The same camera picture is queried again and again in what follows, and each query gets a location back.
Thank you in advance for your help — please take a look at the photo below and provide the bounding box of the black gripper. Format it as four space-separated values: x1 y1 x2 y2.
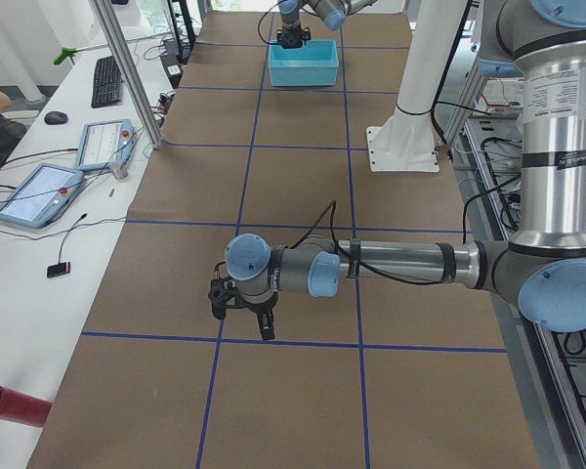
208 266 278 341
276 25 311 49

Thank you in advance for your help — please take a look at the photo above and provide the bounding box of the light blue plastic bin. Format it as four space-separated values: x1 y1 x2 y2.
268 39 339 87

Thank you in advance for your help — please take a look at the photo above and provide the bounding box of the black keyboard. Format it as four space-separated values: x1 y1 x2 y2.
91 56 122 108

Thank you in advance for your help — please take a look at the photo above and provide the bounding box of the small black device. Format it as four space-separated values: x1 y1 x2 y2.
46 262 71 278

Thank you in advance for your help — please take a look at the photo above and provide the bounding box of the upper teach pendant tablet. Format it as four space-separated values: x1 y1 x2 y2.
74 119 137 172

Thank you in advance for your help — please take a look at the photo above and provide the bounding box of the teach pendant tablet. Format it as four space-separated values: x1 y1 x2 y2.
74 119 137 172
0 163 84 229

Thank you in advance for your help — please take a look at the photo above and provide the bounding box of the black computer mouse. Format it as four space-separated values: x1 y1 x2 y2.
44 110 68 125

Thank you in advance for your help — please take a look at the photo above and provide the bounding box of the lower teach pendant tablet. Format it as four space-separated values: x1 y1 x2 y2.
0 163 84 229

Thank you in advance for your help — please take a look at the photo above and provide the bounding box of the red cylinder tube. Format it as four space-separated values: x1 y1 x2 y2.
0 385 52 428

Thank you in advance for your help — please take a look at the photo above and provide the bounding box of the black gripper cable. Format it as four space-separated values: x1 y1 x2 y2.
292 198 523 287

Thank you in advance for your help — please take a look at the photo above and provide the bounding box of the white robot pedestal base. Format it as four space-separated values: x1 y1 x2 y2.
366 0 469 173

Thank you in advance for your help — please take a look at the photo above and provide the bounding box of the aluminium frame post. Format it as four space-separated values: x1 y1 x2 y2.
90 0 162 149

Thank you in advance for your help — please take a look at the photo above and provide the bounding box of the green handled tool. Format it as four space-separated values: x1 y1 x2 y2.
53 43 108 65

